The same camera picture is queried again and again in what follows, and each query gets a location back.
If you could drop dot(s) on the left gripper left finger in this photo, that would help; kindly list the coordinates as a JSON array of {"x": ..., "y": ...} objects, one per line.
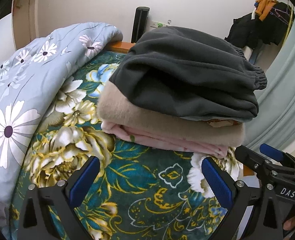
[{"x": 35, "y": 220}]

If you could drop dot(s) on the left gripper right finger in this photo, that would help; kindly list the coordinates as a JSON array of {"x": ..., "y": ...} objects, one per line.
[{"x": 235, "y": 196}]

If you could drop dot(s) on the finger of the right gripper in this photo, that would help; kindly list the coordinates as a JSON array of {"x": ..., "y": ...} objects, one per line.
[
  {"x": 282, "y": 157},
  {"x": 255, "y": 162}
]

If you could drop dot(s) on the dark grey fleece pants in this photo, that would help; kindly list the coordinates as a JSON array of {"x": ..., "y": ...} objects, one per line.
[{"x": 191, "y": 75}]

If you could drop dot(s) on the hanging dark clothes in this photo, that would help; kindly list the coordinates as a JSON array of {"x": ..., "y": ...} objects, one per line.
[{"x": 269, "y": 23}]

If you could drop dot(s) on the person right hand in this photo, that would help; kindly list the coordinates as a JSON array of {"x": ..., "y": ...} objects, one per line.
[{"x": 289, "y": 228}]

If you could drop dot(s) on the green curtain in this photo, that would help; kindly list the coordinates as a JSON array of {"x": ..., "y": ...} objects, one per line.
[{"x": 275, "y": 123}]

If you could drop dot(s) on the teal floral bed blanket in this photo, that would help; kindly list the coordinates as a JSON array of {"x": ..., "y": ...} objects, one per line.
[{"x": 140, "y": 192}]

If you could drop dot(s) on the beige folded blanket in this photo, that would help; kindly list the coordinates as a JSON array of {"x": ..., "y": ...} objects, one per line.
[{"x": 114, "y": 107}]

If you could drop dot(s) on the pink folded garment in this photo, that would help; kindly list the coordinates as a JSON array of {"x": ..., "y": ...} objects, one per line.
[{"x": 164, "y": 143}]

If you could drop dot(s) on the light blue floral duvet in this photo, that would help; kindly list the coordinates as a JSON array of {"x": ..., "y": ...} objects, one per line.
[{"x": 29, "y": 81}]

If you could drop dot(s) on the wooden bed footboard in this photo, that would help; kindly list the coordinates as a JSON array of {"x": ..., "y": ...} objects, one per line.
[{"x": 119, "y": 47}]

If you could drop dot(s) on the wall power outlet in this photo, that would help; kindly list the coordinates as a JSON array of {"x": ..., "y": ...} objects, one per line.
[{"x": 155, "y": 24}]

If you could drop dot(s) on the black speaker by wall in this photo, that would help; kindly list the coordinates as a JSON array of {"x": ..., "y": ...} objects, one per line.
[{"x": 140, "y": 23}]

